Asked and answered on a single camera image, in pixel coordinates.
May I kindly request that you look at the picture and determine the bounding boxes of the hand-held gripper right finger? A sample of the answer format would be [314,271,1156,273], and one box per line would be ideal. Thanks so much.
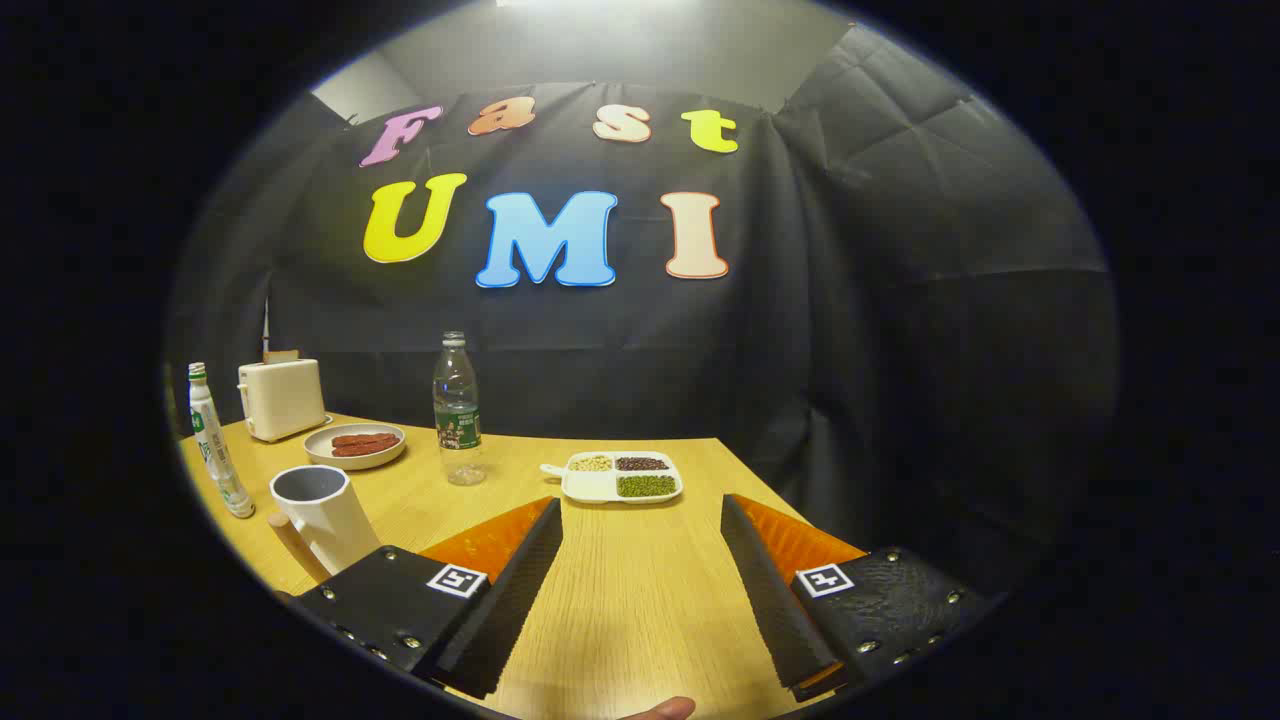
[720,493,986,703]

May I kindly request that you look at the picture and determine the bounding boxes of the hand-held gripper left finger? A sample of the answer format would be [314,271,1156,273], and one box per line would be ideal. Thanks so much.
[290,497,564,701]

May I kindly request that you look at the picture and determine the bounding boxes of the white cup wooden handle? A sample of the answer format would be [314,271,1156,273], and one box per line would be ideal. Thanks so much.
[268,465,383,586]

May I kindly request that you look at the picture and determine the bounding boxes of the white juice bottle green label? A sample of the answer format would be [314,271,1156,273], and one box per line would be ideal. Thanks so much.
[188,362,256,519]

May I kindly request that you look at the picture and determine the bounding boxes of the clear plastic water bottle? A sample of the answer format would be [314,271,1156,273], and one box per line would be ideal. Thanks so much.
[432,331,488,487]

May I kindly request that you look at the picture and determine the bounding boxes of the wooden table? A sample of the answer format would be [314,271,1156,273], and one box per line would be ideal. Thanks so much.
[178,412,871,720]

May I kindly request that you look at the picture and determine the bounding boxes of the white divided dish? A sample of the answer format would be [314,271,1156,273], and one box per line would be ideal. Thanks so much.
[540,451,685,505]

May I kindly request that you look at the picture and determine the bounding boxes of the round beige plate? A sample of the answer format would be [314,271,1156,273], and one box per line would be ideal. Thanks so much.
[304,423,408,471]

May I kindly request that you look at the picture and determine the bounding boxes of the black backdrop cloth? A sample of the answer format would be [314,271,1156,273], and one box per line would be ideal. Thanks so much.
[165,25,1116,591]

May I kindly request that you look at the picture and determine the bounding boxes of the white toaster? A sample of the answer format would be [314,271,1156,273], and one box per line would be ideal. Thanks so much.
[238,357,331,443]

